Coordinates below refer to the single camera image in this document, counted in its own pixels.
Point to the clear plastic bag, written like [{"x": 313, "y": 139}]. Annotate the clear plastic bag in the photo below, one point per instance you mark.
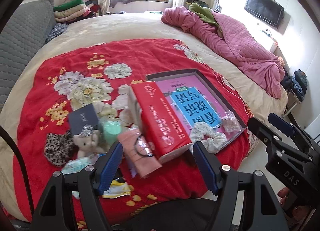
[{"x": 230, "y": 123}]

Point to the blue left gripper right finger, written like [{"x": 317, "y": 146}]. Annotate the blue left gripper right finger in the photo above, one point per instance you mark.
[{"x": 208, "y": 165}]

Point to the red floral blanket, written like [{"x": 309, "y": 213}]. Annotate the red floral blanket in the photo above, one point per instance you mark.
[{"x": 103, "y": 74}]

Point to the grey shallow box tray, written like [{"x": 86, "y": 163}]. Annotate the grey shallow box tray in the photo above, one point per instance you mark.
[{"x": 229, "y": 98}]

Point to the pink tissue pack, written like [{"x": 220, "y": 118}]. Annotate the pink tissue pack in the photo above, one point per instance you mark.
[{"x": 138, "y": 152}]

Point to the red tissue box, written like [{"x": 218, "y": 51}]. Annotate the red tissue box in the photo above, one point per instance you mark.
[{"x": 157, "y": 121}]

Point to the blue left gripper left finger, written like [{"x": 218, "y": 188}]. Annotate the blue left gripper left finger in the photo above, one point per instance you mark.
[{"x": 106, "y": 167}]

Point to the wall mounted television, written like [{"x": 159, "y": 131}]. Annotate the wall mounted television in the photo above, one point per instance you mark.
[{"x": 269, "y": 11}]

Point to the mint green round object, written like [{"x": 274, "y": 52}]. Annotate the mint green round object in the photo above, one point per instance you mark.
[{"x": 110, "y": 129}]

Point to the cream floral scrunchie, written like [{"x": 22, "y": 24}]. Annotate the cream floral scrunchie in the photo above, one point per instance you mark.
[{"x": 213, "y": 141}]

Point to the stack of folded clothes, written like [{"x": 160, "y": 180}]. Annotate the stack of folded clothes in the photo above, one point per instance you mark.
[{"x": 76, "y": 10}]

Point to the dark clothes on stool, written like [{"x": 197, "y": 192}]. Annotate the dark clothes on stool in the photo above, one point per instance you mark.
[{"x": 297, "y": 83}]

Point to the pink and blue book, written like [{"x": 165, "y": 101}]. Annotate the pink and blue book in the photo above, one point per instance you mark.
[{"x": 192, "y": 101}]

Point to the green cloth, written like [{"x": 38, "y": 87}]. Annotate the green cloth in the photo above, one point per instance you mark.
[{"x": 205, "y": 14}]

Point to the teal tissue pack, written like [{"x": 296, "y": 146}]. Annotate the teal tissue pack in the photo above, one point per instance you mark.
[{"x": 75, "y": 166}]

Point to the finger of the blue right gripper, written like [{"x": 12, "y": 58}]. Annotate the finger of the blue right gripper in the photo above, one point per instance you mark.
[{"x": 285, "y": 127}]

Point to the pink quilted comforter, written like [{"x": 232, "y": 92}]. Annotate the pink quilted comforter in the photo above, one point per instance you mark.
[{"x": 237, "y": 46}]

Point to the person's right hand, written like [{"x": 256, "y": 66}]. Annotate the person's right hand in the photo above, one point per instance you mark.
[{"x": 294, "y": 210}]

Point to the leopard print scrunchie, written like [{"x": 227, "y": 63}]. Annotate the leopard print scrunchie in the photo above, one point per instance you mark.
[{"x": 59, "y": 148}]

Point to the grey quilted headboard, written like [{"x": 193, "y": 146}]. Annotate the grey quilted headboard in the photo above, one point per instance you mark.
[{"x": 21, "y": 38}]

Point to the dark blue small box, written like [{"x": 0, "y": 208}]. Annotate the dark blue small box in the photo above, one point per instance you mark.
[{"x": 83, "y": 120}]

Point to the beige bed sheet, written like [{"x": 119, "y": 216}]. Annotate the beige bed sheet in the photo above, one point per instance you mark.
[{"x": 98, "y": 31}]

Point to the small plush elephant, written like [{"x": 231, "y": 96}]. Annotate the small plush elephant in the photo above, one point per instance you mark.
[{"x": 87, "y": 142}]

